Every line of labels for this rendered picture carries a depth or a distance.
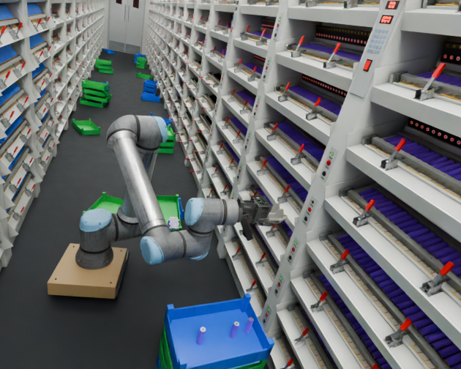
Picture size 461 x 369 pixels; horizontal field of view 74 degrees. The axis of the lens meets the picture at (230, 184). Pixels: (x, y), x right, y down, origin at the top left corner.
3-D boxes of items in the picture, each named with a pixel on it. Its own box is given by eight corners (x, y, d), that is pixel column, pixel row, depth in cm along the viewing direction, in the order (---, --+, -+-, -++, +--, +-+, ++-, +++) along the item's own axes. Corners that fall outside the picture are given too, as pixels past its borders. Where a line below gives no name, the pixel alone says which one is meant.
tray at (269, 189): (295, 235, 126) (294, 217, 121) (246, 169, 176) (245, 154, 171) (337, 221, 130) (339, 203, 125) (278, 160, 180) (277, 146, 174)
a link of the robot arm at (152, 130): (109, 226, 172) (128, 107, 130) (139, 221, 182) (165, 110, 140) (116, 247, 163) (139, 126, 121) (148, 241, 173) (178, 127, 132)
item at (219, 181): (227, 215, 201) (225, 198, 194) (207, 173, 251) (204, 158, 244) (256, 206, 205) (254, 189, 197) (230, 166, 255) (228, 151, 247)
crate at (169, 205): (179, 233, 220) (181, 228, 214) (151, 233, 213) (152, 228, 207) (176, 200, 238) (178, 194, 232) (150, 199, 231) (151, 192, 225)
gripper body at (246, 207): (274, 207, 105) (242, 206, 100) (267, 227, 108) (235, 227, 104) (265, 195, 111) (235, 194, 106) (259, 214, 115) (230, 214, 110)
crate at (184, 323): (175, 382, 85) (180, 364, 82) (163, 321, 101) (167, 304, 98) (268, 359, 98) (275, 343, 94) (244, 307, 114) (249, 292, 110)
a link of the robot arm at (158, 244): (102, 107, 121) (153, 255, 89) (132, 109, 129) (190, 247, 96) (98, 129, 129) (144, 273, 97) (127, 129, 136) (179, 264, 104)
